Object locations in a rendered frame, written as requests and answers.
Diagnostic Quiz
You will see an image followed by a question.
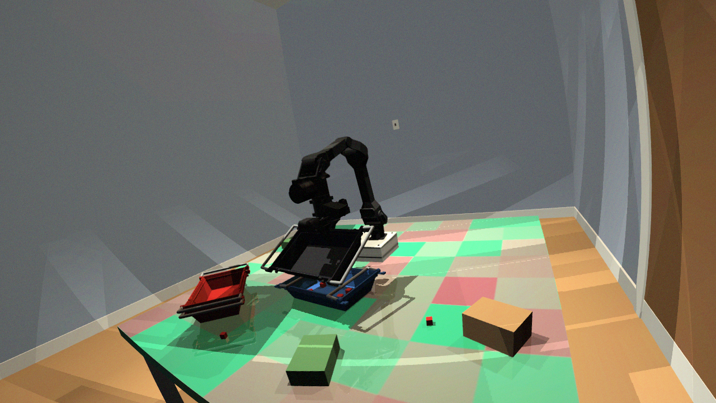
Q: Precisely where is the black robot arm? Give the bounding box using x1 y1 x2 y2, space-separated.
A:
289 137 388 241

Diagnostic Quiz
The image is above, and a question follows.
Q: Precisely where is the orange rectangular block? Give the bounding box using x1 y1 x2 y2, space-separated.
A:
461 297 533 357

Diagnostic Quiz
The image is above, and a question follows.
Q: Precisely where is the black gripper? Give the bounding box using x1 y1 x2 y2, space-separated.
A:
298 194 340 243

